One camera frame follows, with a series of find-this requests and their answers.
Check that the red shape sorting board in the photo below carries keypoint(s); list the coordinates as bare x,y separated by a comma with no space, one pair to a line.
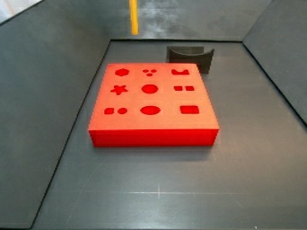
152,104

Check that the yellow square-circle peg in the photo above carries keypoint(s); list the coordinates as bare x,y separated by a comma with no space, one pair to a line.
134,17

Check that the black curved holder stand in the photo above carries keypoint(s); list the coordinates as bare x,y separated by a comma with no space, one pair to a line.
195,55

